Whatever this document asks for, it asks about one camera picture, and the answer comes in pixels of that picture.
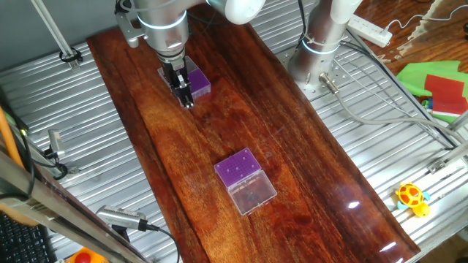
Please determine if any grey cable with metal connector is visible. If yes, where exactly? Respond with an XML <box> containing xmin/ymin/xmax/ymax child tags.
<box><xmin>318</xmin><ymin>72</ymin><xmax>468</xmax><ymax>145</ymax></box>

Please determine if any black camera stand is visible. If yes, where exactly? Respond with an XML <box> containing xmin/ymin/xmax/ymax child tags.
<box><xmin>110</xmin><ymin>224</ymin><xmax>132</xmax><ymax>243</ymax></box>

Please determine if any red cloth flag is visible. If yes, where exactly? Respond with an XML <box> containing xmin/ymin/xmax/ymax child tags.
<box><xmin>423</xmin><ymin>74</ymin><xmax>468</xmax><ymax>117</ymax></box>

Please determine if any large aluminium frame beam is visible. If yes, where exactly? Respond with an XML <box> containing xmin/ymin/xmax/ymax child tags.
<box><xmin>0</xmin><ymin>149</ymin><xmax>149</xmax><ymax>263</ymax></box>

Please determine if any purple pipette tip box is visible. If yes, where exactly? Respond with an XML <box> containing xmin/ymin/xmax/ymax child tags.
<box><xmin>156</xmin><ymin>56</ymin><xmax>212</xmax><ymax>102</ymax></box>
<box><xmin>214</xmin><ymin>147</ymin><xmax>278</xmax><ymax>216</ymax></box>

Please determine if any silver ribbed camera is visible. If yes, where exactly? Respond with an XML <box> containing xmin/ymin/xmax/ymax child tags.
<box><xmin>95</xmin><ymin>205</ymin><xmax>149</xmax><ymax>232</ymax></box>

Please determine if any white power strip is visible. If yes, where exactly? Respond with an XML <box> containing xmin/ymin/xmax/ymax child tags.
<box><xmin>346</xmin><ymin>13</ymin><xmax>394</xmax><ymax>48</ymax></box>

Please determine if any white power cable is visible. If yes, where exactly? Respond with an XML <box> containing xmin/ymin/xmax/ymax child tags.
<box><xmin>383</xmin><ymin>2</ymin><xmax>468</xmax><ymax>33</ymax></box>

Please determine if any black ring clamp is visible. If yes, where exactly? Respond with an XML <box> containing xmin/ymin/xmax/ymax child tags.
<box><xmin>59</xmin><ymin>46</ymin><xmax>84</xmax><ymax>64</ymax></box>
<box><xmin>43</xmin><ymin>149</ymin><xmax>69</xmax><ymax>181</ymax></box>

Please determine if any dark wooden board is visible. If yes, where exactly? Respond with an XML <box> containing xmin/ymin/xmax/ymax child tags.
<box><xmin>86</xmin><ymin>0</ymin><xmax>421</xmax><ymax>263</ymax></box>

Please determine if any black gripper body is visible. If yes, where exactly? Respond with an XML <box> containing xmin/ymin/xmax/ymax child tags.
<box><xmin>162</xmin><ymin>60</ymin><xmax>189</xmax><ymax>91</ymax></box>

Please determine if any orange emergency stop button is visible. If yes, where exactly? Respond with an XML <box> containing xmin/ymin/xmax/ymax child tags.
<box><xmin>65</xmin><ymin>246</ymin><xmax>110</xmax><ymax>263</ymax></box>

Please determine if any black camera cable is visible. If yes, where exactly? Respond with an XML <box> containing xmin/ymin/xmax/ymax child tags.
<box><xmin>140</xmin><ymin>221</ymin><xmax>181</xmax><ymax>263</ymax></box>

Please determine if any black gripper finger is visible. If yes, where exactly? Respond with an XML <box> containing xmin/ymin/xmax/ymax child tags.
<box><xmin>170</xmin><ymin>84</ymin><xmax>189</xmax><ymax>106</ymax></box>
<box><xmin>181</xmin><ymin>87</ymin><xmax>195</xmax><ymax>110</ymax></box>

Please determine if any black keyboard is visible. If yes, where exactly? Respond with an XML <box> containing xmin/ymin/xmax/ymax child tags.
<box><xmin>0</xmin><ymin>213</ymin><xmax>59</xmax><ymax>263</ymax></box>

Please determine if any aluminium strut with bracket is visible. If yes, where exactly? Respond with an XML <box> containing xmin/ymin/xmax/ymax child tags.
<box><xmin>427</xmin><ymin>140</ymin><xmax>468</xmax><ymax>175</ymax></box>

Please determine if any yellow orange turtle toy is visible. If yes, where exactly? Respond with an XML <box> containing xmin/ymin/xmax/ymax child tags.
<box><xmin>394</xmin><ymin>181</ymin><xmax>431</xmax><ymax>218</ymax></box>

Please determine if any green cloth flag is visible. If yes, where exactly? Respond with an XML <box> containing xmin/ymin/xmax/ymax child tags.
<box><xmin>396</xmin><ymin>60</ymin><xmax>468</xmax><ymax>124</ymax></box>

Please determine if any orange tube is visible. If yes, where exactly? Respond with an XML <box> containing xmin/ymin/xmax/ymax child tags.
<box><xmin>0</xmin><ymin>107</ymin><xmax>26</xmax><ymax>169</ymax></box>

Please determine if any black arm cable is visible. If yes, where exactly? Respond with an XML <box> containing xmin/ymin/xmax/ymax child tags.
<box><xmin>296</xmin><ymin>0</ymin><xmax>310</xmax><ymax>47</ymax></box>

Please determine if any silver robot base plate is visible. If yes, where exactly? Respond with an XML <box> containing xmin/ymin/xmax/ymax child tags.
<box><xmin>276</xmin><ymin>43</ymin><xmax>354</xmax><ymax>102</ymax></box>

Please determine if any small grey camera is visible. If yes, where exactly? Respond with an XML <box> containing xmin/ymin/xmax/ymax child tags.
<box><xmin>47</xmin><ymin>129</ymin><xmax>67</xmax><ymax>159</ymax></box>

